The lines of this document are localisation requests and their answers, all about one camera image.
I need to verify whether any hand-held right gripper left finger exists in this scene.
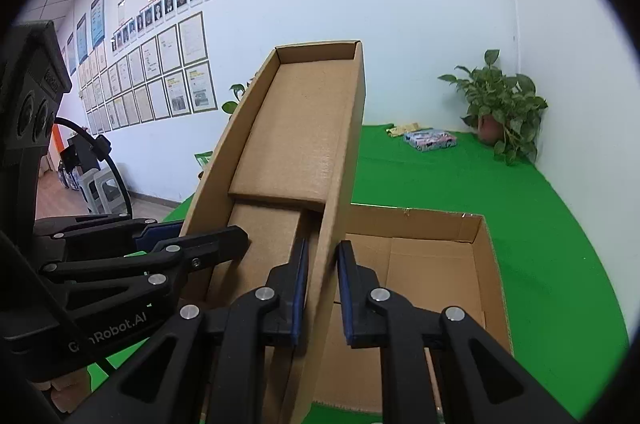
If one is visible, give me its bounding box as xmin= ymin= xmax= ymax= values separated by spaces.
xmin=65 ymin=238 xmax=310 ymax=424

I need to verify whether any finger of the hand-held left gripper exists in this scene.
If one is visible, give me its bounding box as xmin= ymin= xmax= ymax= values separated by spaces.
xmin=40 ymin=225 xmax=250 ymax=320
xmin=34 ymin=213 xmax=183 ymax=255

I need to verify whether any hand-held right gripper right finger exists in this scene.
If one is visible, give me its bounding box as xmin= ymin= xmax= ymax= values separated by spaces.
xmin=336 ymin=240 xmax=576 ymax=424

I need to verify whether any large cardboard box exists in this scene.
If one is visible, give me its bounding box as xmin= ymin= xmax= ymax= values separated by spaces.
xmin=182 ymin=201 xmax=515 ymax=424

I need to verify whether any cardboard box lid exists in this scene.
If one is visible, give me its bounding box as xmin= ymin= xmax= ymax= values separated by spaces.
xmin=179 ymin=39 xmax=365 ymax=424

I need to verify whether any grey plastic stool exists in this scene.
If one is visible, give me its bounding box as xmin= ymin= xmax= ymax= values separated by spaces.
xmin=77 ymin=168 xmax=126 ymax=214

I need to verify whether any green packet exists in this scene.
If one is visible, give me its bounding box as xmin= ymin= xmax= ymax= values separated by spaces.
xmin=194 ymin=151 xmax=214 ymax=181

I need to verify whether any group of framed certificates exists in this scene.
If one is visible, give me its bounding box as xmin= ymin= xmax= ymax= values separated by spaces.
xmin=77 ymin=10 xmax=218 ymax=135

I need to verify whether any leafy green plant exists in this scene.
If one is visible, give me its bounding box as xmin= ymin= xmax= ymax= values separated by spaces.
xmin=221 ymin=76 xmax=257 ymax=115

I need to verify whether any yellow packet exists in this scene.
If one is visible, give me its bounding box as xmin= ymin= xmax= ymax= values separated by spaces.
xmin=386 ymin=122 xmax=421 ymax=138

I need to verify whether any colourful patterned packet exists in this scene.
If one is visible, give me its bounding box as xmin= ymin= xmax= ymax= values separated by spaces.
xmin=403 ymin=129 xmax=458 ymax=152

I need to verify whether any green table cloth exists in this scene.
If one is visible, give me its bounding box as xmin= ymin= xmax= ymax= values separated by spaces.
xmin=87 ymin=121 xmax=631 ymax=424

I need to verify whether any potted plant in terracotta pot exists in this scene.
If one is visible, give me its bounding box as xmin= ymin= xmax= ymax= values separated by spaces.
xmin=438 ymin=49 xmax=549 ymax=166

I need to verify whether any black cable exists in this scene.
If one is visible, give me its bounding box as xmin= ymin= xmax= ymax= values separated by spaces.
xmin=52 ymin=116 xmax=135 ymax=221

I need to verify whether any blue wall poster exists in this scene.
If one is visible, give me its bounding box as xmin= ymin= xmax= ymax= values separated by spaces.
xmin=90 ymin=0 xmax=106 ymax=51
xmin=75 ymin=14 xmax=88 ymax=66

